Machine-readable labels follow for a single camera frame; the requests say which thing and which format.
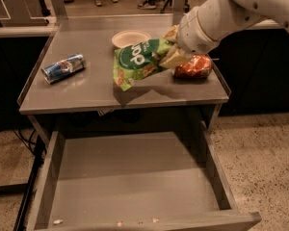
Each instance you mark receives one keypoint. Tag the grey background desk left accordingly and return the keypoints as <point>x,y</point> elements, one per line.
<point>21,13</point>

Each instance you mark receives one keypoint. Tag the crushed blue soda can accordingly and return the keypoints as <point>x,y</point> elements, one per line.
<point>64,68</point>

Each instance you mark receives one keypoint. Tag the white paper bowl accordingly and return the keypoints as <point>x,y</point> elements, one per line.
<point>129,37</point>

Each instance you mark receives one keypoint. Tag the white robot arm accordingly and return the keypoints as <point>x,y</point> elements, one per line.
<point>202,28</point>

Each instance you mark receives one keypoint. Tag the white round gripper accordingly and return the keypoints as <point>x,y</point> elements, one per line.
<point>192,33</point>

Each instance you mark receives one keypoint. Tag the crushed orange soda can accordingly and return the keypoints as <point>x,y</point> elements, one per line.
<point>195,68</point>

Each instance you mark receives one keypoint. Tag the green rice chip bag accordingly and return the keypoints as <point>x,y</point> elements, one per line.
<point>138,61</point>

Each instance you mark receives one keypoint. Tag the open grey top drawer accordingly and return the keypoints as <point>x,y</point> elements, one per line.
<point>153,181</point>

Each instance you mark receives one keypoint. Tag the white horizontal rail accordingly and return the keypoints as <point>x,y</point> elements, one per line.
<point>46,31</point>

